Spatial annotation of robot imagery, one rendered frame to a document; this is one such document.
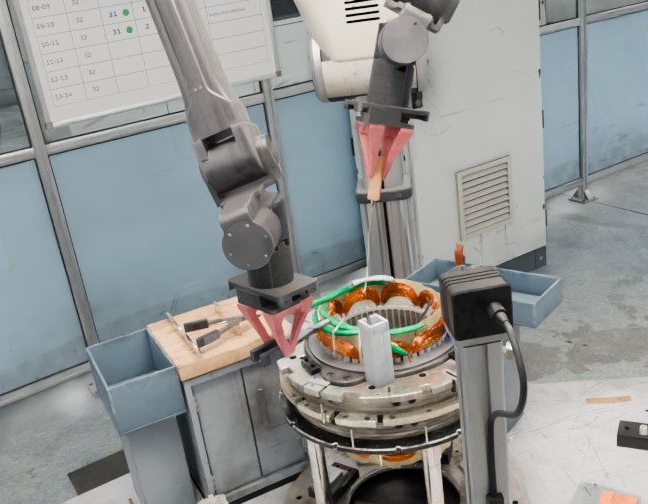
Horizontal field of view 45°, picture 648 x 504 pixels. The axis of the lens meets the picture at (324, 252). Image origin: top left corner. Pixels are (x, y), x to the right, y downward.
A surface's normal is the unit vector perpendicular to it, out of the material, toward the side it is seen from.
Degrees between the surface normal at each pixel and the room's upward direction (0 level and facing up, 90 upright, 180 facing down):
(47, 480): 0
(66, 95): 90
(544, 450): 0
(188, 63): 73
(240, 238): 89
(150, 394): 90
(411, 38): 81
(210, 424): 90
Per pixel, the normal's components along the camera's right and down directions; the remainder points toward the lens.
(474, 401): 0.12, 0.35
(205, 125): -0.21, 0.09
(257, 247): -0.10, 0.36
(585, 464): -0.14, -0.92
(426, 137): 0.53, 0.24
